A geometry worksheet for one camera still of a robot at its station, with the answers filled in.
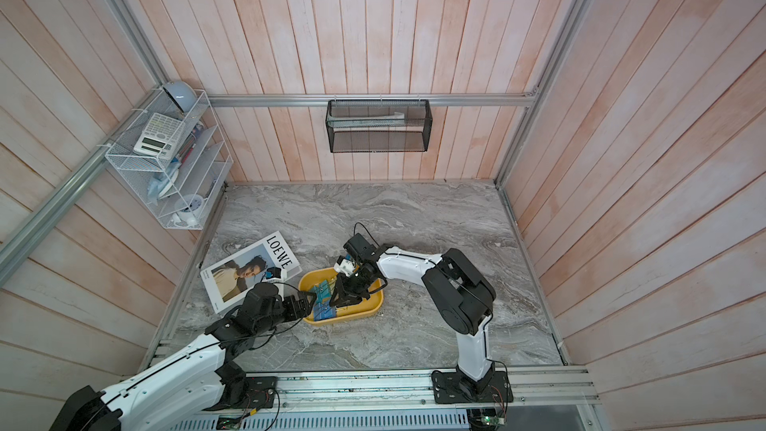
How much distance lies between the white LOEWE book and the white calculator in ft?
1.24

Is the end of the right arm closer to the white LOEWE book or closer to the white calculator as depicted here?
the white LOEWE book

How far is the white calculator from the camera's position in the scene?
73cm

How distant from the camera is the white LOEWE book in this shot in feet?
2.87
